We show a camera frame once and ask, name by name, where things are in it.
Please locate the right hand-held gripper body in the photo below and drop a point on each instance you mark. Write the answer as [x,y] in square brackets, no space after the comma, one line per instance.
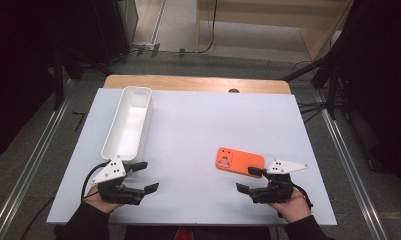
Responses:
[278,191]

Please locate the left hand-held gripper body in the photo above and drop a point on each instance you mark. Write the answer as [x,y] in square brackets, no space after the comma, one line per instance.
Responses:
[116,193]

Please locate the orange phone case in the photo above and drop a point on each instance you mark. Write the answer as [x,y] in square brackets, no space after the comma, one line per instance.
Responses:
[238,160]

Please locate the white plastic storage box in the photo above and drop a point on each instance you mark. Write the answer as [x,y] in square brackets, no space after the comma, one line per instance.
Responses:
[131,126]

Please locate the person's left hand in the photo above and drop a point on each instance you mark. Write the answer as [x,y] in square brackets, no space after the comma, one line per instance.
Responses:
[101,205]

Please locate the person's right hand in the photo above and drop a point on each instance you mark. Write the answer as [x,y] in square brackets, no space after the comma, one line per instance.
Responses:
[294,210]

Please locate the person's lap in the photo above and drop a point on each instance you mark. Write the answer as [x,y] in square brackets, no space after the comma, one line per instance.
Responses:
[148,233]

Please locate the white board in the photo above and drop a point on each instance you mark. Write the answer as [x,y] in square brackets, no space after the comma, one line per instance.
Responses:
[194,133]

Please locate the wooden table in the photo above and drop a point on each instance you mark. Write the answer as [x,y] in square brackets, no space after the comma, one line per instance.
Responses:
[194,83]

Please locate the black tripod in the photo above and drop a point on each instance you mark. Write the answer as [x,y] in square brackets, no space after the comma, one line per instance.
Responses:
[331,93]

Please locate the black cabinet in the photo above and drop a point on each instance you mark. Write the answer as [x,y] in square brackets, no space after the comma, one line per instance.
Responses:
[111,30]

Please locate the light wooden shelf unit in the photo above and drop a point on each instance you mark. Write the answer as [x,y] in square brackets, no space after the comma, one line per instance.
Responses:
[314,40]

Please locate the black curtain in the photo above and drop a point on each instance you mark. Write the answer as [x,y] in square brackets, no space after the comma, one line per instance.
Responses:
[381,83]
[21,66]

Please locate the aluminium floor rail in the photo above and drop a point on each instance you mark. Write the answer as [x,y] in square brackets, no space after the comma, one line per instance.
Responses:
[351,166]
[28,173]

